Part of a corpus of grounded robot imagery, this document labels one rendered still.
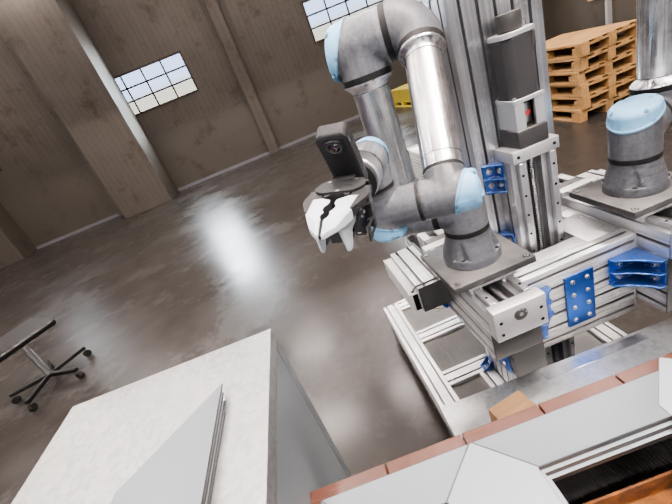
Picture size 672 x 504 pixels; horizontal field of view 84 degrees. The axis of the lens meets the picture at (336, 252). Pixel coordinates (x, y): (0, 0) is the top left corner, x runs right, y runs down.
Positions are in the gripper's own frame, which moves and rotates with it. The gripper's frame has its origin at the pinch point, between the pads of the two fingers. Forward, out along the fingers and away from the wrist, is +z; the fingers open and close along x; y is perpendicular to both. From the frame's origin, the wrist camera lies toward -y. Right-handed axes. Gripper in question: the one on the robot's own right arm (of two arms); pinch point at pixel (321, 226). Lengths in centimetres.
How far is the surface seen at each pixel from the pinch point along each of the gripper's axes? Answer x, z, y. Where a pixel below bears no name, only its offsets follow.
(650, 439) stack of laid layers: -46, -16, 57
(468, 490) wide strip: -14, -3, 59
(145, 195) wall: 763, -747, 219
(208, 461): 31, 6, 43
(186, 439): 40, 1, 44
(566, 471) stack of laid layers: -31, -9, 59
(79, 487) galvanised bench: 63, 10, 50
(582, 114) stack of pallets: -166, -482, 117
